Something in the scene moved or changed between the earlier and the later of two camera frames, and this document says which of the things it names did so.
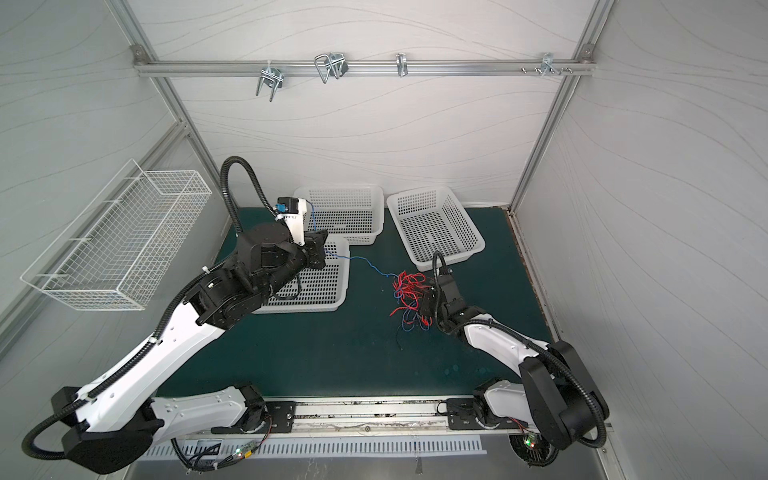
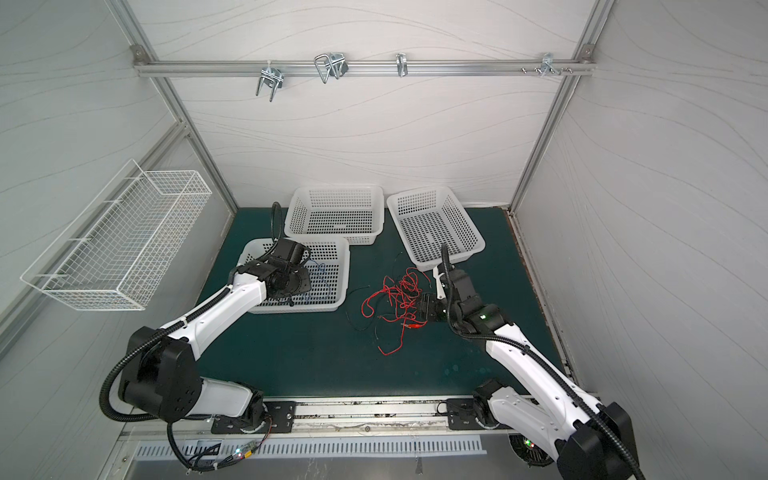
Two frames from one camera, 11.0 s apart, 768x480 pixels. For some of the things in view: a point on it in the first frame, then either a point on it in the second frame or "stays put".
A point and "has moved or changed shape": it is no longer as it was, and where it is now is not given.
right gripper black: (433, 302) stays put
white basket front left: (321, 288) stays put
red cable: (408, 286) has moved or changed shape
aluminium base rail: (365, 415) stays put
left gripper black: (312, 248) -> (305, 282)
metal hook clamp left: (272, 77) stays put
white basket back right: (432, 220) stays put
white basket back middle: (356, 212) stays put
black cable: (397, 339) has moved or changed shape
